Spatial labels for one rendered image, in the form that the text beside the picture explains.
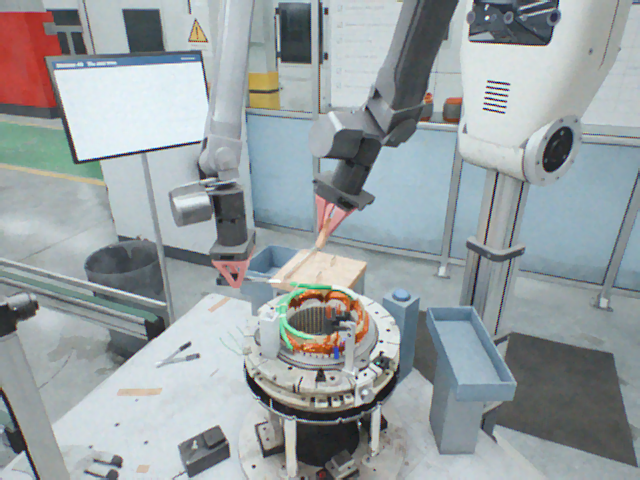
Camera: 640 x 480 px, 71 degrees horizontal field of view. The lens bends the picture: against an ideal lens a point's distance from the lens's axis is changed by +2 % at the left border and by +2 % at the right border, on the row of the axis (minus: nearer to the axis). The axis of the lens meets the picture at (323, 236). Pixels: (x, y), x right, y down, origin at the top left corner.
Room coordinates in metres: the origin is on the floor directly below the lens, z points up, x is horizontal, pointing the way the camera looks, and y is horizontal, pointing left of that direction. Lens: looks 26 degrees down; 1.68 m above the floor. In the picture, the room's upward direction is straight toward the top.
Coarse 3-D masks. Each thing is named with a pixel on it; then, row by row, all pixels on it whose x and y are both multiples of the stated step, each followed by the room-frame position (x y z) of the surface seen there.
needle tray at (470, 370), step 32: (448, 320) 0.87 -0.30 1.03; (480, 320) 0.82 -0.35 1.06; (448, 352) 0.76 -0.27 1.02; (480, 352) 0.76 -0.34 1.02; (448, 384) 0.71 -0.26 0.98; (480, 384) 0.63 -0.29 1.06; (512, 384) 0.63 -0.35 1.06; (448, 416) 0.70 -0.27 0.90; (480, 416) 0.71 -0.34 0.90; (448, 448) 0.70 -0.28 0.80
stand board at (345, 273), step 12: (300, 252) 1.15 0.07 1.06; (288, 264) 1.08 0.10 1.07; (312, 264) 1.08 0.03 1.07; (324, 264) 1.08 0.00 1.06; (336, 264) 1.08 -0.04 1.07; (348, 264) 1.08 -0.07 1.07; (360, 264) 1.08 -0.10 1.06; (276, 276) 1.01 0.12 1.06; (300, 276) 1.01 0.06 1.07; (312, 276) 1.01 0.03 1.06; (324, 276) 1.01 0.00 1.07; (336, 276) 1.01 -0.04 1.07; (348, 276) 1.01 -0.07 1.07; (360, 276) 1.04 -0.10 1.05; (288, 288) 0.98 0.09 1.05; (300, 288) 0.96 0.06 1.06; (348, 288) 0.96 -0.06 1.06
